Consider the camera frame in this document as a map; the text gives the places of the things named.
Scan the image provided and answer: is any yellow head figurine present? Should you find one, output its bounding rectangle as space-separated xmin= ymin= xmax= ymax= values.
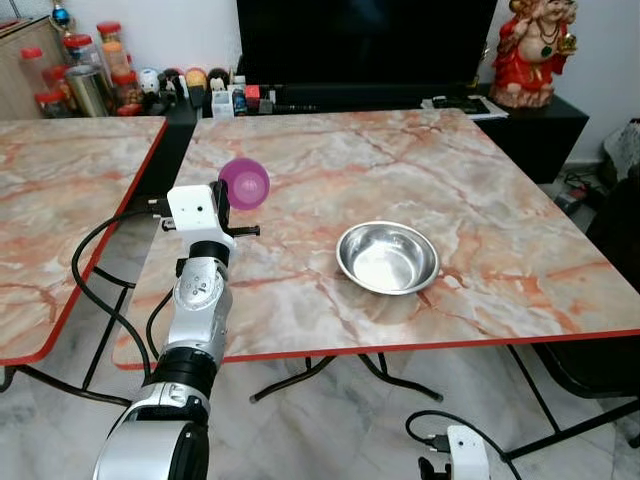
xmin=184 ymin=66 xmax=209 ymax=104

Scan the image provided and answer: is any white figurine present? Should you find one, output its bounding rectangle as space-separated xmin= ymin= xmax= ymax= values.
xmin=137 ymin=68 xmax=162 ymax=98

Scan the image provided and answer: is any white lace chair cover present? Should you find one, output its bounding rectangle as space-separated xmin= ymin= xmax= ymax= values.
xmin=605 ymin=120 xmax=640 ymax=176

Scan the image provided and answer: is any power strip with plugs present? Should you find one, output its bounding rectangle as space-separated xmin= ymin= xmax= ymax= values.
xmin=555 ymin=170 xmax=613 ymax=217

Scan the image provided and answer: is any black chair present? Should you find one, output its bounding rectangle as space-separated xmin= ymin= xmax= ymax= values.
xmin=535 ymin=165 xmax=640 ymax=401

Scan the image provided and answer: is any small white box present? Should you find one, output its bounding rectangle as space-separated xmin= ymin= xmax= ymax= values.
xmin=210 ymin=91 xmax=236 ymax=120

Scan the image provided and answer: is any red gold deity statue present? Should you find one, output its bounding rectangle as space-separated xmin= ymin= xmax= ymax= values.
xmin=488 ymin=0 xmax=580 ymax=110

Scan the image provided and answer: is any black figurine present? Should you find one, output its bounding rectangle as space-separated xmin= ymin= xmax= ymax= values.
xmin=207 ymin=67 xmax=231 ymax=96
xmin=160 ymin=68 xmax=185 ymax=109

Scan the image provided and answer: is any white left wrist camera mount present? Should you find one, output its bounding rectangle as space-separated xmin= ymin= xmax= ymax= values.
xmin=164 ymin=183 xmax=238 ymax=251

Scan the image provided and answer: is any purple plastic cup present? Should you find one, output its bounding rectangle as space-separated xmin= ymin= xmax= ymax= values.
xmin=218 ymin=157 xmax=272 ymax=212

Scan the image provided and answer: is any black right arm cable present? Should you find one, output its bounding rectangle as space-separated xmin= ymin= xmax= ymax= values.
xmin=405 ymin=409 xmax=523 ymax=480

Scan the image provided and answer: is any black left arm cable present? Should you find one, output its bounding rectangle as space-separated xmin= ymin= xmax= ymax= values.
xmin=72 ymin=204 xmax=173 ymax=386

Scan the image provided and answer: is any black flat television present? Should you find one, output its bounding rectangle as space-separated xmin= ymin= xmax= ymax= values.
xmin=236 ymin=0 xmax=499 ymax=87

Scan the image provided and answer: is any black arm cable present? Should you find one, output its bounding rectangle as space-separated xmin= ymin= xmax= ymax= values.
xmin=405 ymin=409 xmax=523 ymax=480
xmin=72 ymin=204 xmax=173 ymax=386

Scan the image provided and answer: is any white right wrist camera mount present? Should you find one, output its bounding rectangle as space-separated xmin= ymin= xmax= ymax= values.
xmin=447 ymin=425 xmax=492 ymax=480

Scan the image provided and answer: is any tall red lid jar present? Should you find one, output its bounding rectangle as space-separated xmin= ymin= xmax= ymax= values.
xmin=96 ymin=21 xmax=126 ymax=76

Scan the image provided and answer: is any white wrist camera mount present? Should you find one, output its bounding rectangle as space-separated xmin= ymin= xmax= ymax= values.
xmin=447 ymin=425 xmax=492 ymax=480
xmin=164 ymin=183 xmax=238 ymax=251

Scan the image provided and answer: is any light wooden cabinet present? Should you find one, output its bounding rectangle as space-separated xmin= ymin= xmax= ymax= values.
xmin=0 ymin=17 xmax=63 ymax=122

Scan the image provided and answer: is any large stainless steel bowl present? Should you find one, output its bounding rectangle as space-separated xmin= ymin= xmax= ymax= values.
xmin=335 ymin=221 xmax=442 ymax=297

